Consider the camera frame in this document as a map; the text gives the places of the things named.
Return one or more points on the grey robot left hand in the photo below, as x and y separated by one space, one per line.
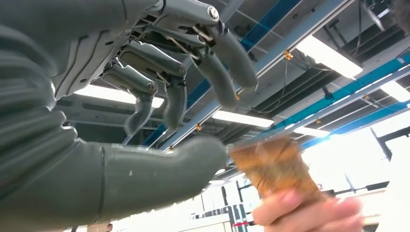
80 32

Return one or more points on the gold patterned room key card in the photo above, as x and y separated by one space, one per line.
275 166

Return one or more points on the ceiling light panel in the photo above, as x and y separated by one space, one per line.
330 57
105 94
397 91
310 132
243 119

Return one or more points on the black metal bracket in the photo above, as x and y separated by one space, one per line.
384 142

